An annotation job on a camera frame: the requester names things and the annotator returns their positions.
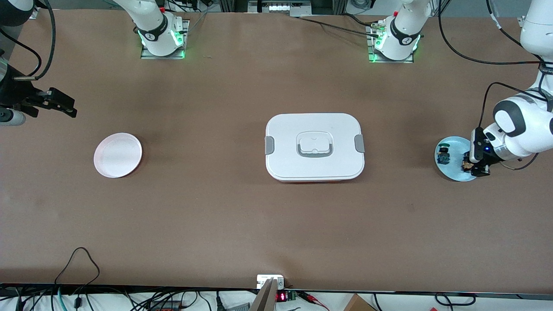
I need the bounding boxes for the light blue round plate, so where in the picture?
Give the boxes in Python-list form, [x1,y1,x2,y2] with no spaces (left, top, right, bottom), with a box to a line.
[434,136,481,182]

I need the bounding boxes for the pink round plate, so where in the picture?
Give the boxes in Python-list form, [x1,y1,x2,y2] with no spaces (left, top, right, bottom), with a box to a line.
[93,133,143,178]

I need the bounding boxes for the white lidded lunch box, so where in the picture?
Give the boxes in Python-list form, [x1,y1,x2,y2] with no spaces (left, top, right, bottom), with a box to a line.
[264,113,365,183]

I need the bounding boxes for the brown cardboard box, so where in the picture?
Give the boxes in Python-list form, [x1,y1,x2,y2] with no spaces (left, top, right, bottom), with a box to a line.
[343,294,377,311]

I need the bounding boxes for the red clip test leads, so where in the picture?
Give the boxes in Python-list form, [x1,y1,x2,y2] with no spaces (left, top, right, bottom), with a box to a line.
[297,291,330,311]

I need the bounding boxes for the small white box device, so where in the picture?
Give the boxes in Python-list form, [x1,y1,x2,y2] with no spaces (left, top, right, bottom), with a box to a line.
[257,275,285,289]

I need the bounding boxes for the grey angled metal bar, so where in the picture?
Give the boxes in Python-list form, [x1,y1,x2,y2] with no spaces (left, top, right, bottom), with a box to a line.
[250,279,277,311]

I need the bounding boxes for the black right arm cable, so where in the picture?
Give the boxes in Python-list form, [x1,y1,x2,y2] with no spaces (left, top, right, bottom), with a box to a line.
[0,0,57,82]

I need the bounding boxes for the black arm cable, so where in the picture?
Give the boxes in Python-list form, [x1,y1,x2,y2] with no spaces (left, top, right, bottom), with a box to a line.
[0,0,57,82]
[438,0,553,171]

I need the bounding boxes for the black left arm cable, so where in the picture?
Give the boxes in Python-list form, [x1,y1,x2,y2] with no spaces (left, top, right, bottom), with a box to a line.
[438,0,553,171]

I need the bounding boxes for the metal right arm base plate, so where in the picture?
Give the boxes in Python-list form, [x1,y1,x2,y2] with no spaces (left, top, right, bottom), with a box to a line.
[140,19,190,60]

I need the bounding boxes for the black coiled cable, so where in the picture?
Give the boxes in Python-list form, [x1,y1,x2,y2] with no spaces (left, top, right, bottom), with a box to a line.
[434,292,477,307]

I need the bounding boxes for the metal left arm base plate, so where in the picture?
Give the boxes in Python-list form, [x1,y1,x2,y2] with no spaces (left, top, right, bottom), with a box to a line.
[367,24,414,64]

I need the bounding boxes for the thin black looped cable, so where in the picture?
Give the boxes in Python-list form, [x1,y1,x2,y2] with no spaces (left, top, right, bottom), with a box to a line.
[54,247,101,286]

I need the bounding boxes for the black cable to base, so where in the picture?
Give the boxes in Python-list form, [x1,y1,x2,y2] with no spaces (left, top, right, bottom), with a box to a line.
[297,14,381,38]

